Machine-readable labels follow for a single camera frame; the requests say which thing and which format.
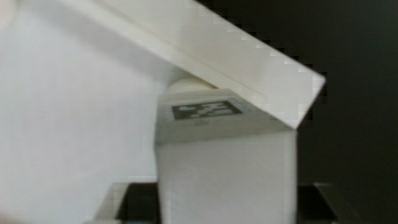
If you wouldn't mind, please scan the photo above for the white square tabletop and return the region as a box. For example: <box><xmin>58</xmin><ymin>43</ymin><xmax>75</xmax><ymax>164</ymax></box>
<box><xmin>0</xmin><ymin>0</ymin><xmax>326</xmax><ymax>224</ymax></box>

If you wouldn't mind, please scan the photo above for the white leg with tag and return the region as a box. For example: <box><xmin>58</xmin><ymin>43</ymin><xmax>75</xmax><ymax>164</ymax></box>
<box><xmin>155</xmin><ymin>78</ymin><xmax>298</xmax><ymax>224</ymax></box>

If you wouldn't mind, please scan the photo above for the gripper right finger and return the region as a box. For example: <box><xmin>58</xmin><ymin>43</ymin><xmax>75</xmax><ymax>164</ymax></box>
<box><xmin>298</xmin><ymin>183</ymin><xmax>363</xmax><ymax>224</ymax></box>

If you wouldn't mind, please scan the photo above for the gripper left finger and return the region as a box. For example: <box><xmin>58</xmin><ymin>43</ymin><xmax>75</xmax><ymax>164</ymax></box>
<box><xmin>88</xmin><ymin>182</ymin><xmax>161</xmax><ymax>224</ymax></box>

